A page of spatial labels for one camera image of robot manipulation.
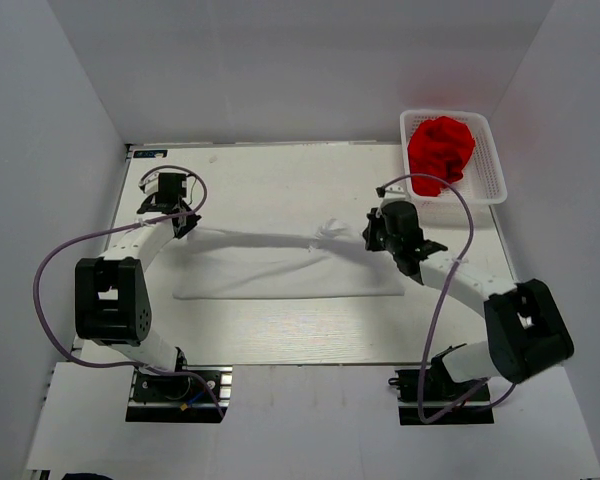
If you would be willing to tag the dark blue object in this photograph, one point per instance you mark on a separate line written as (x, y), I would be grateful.
(85, 476)

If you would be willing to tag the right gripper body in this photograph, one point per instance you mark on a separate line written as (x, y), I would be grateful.
(378, 237)

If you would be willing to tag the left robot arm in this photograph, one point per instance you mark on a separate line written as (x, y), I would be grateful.
(112, 305)

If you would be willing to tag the white t shirt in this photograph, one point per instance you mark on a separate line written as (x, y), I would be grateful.
(331, 262)

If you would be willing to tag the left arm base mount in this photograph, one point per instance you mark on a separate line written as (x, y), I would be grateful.
(180, 400)

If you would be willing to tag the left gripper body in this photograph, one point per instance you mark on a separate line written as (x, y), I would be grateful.
(191, 223)

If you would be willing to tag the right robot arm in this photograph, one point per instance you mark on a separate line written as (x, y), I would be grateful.
(525, 331)

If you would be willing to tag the white plastic basket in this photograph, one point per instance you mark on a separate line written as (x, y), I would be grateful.
(483, 182)

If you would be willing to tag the blue label sticker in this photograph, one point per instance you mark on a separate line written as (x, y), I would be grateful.
(150, 154)

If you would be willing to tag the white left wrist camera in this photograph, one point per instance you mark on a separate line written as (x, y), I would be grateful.
(150, 184)

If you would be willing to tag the red t shirt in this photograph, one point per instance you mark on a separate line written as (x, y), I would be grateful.
(440, 147)

